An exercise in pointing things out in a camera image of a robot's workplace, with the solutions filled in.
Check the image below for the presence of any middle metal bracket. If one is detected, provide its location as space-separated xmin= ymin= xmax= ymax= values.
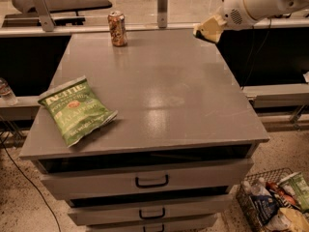
xmin=157 ymin=0 xmax=168 ymax=28

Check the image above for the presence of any black top drawer handle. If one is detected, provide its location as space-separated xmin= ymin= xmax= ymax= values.
xmin=135 ymin=175 xmax=169 ymax=189

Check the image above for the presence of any black drawer handle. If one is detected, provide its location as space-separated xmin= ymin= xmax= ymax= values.
xmin=135 ymin=175 xmax=169 ymax=189
xmin=139 ymin=208 xmax=166 ymax=220
xmin=143 ymin=224 xmax=165 ymax=232

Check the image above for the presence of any grey drawer cabinet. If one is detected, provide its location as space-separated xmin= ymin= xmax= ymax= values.
xmin=20 ymin=29 xmax=267 ymax=232

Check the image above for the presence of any black bottom drawer handle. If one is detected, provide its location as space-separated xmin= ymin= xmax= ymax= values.
xmin=143 ymin=224 xmax=165 ymax=232

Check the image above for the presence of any blue snack bag in basket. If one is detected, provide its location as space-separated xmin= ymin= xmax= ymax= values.
xmin=250 ymin=195 xmax=279 ymax=225

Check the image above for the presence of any orange soda can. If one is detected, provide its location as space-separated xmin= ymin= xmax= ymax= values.
xmin=107 ymin=11 xmax=127 ymax=46

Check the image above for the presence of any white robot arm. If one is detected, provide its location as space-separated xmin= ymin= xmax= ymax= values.
xmin=193 ymin=0 xmax=309 ymax=44

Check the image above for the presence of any black floor cable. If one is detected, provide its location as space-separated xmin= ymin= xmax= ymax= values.
xmin=0 ymin=135 xmax=62 ymax=232

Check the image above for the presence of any green jalapeno chip bag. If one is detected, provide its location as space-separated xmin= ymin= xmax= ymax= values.
xmin=38 ymin=75 xmax=118 ymax=147

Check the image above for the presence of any black middle drawer handle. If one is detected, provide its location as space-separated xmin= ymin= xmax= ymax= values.
xmin=139 ymin=208 xmax=166 ymax=220

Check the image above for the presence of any metal bracket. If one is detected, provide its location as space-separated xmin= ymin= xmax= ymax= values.
xmin=157 ymin=0 xmax=168 ymax=28
xmin=32 ymin=0 xmax=55 ymax=32

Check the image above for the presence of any yellow snack bag in basket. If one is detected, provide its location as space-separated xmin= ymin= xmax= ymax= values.
xmin=266 ymin=208 xmax=309 ymax=232

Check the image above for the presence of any plastic bottle in basket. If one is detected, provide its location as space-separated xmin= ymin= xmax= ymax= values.
xmin=251 ymin=177 xmax=269 ymax=196

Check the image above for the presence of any red snack bag in basket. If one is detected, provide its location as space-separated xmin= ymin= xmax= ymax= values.
xmin=266 ymin=182 xmax=296 ymax=207

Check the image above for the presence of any clear plastic water bottle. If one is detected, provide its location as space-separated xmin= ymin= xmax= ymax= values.
xmin=0 ymin=77 xmax=17 ymax=105

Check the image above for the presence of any left metal bracket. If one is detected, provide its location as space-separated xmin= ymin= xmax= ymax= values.
xmin=32 ymin=0 xmax=55 ymax=32

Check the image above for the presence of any wire basket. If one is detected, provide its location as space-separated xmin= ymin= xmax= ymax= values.
xmin=237 ymin=168 xmax=293 ymax=232

